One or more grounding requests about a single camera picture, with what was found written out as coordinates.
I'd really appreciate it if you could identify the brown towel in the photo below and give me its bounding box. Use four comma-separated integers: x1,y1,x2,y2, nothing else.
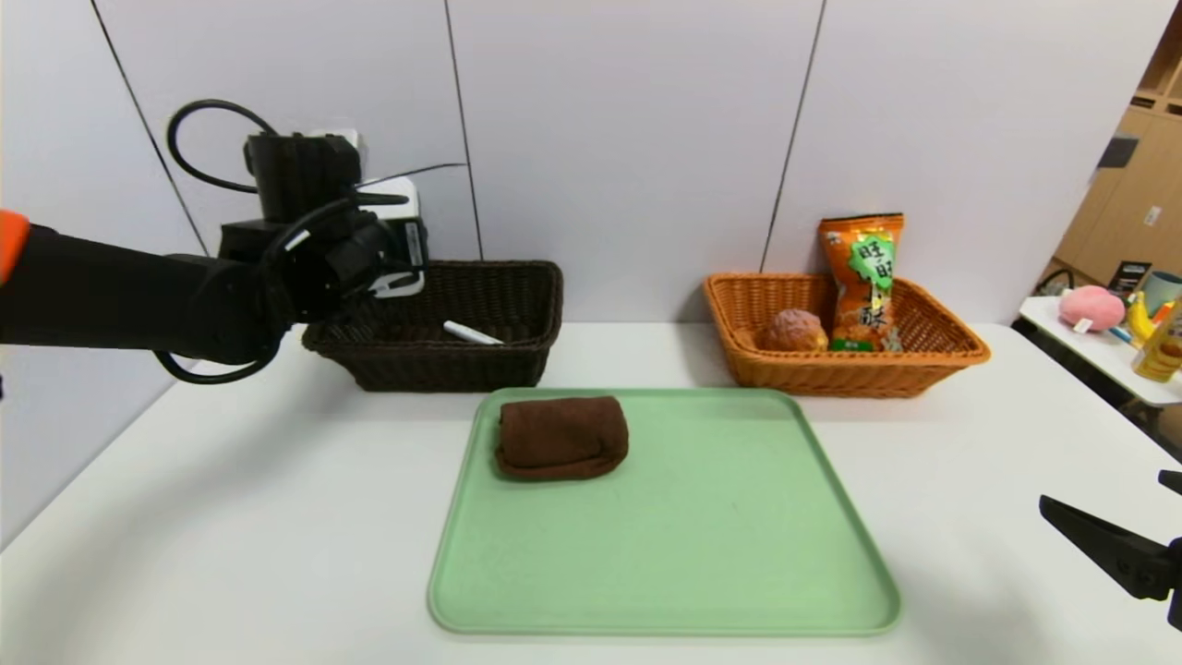
496,396,631,481

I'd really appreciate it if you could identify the white marker pen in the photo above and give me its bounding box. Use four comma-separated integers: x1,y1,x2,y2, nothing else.
443,320,504,347

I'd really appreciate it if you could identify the cream puff bun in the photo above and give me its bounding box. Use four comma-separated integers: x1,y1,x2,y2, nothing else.
759,308,829,353

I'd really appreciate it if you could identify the white rounded router box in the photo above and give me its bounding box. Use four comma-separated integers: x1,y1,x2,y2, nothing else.
356,176,428,299

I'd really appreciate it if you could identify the orange snack bag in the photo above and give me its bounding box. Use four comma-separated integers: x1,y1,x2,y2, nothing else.
819,213,907,354

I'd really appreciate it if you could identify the dark brown wicker basket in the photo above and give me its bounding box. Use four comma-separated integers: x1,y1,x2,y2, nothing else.
301,260,565,393

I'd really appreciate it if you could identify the orange wicker basket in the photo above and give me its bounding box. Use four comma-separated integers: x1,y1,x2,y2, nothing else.
704,272,991,399

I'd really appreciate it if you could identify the light green plastic tray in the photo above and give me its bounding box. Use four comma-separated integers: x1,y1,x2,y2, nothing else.
428,387,903,636

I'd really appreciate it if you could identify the white side table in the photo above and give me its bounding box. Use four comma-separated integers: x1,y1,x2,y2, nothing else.
1017,297,1182,408

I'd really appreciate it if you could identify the pink plush toy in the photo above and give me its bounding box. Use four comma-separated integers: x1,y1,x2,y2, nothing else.
1057,286,1126,334

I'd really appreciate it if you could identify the small black sign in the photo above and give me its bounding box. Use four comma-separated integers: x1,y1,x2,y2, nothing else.
1106,262,1150,298

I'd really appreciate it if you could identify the wooden cabinet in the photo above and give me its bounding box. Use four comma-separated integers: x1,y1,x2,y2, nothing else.
1053,5,1182,287

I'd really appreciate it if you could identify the yellow drink bottle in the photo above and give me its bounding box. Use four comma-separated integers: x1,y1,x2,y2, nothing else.
1130,300,1182,384

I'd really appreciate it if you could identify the teal cup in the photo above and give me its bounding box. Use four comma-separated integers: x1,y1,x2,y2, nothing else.
1141,272,1182,317

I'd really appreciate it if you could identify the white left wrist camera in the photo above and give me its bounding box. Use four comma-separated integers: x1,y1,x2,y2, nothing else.
244,129,368,223

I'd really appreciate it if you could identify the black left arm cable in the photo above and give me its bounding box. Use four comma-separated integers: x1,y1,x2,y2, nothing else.
152,99,467,385

